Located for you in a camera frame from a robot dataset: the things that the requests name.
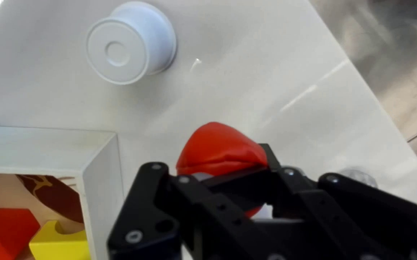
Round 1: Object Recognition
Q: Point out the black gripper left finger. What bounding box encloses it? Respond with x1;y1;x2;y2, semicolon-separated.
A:
106;161;278;260

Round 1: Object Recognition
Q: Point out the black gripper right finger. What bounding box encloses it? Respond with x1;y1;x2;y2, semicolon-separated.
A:
259;143;417;260

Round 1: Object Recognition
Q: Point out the orange bowl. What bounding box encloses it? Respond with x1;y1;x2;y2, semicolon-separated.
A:
177;122;273;221

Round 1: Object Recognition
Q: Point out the white box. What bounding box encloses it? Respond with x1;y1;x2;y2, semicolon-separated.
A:
0;125;126;260

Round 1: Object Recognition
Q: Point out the clear drinking glass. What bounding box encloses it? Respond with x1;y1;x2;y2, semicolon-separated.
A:
337;165;380;191

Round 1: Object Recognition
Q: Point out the yellow block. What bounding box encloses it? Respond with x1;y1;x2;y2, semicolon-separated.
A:
28;220;93;260

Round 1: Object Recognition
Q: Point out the brown wooden toy piece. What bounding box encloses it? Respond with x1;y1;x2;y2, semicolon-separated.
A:
16;174;87;236

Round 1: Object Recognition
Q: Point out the small white cup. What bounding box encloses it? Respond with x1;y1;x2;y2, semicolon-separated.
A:
84;0;179;87

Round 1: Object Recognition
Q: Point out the red block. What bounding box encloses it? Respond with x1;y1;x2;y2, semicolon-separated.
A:
0;207;42;260

